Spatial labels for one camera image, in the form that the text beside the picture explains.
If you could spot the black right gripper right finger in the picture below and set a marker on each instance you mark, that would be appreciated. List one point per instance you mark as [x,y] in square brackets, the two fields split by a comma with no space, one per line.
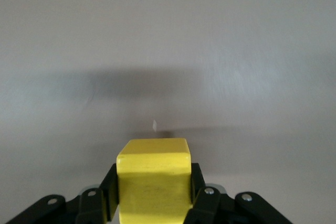
[210,205]

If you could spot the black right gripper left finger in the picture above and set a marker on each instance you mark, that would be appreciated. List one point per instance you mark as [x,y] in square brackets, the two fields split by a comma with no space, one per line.
[92,208]

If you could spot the yellow block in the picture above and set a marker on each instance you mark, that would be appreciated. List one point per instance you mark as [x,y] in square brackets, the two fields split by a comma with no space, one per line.
[155,182]

